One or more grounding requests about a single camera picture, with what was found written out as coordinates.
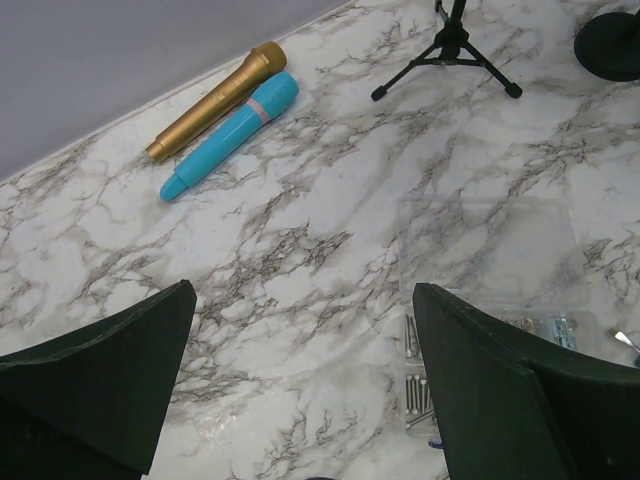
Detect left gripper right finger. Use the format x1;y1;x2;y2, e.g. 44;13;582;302
412;283;639;479

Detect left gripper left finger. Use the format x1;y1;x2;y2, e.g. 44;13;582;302
1;280;195;479

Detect blue microphone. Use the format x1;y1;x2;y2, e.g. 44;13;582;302
159;72;299;202

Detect black tripod microphone stand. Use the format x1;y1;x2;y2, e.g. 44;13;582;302
371;0;523;102

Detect gold microphone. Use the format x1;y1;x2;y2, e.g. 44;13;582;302
146;41;287;163

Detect clear plastic screw box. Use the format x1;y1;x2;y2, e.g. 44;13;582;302
398;194;601;446

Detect black shock-mount round-base stand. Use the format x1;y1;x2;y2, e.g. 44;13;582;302
574;12;639;82

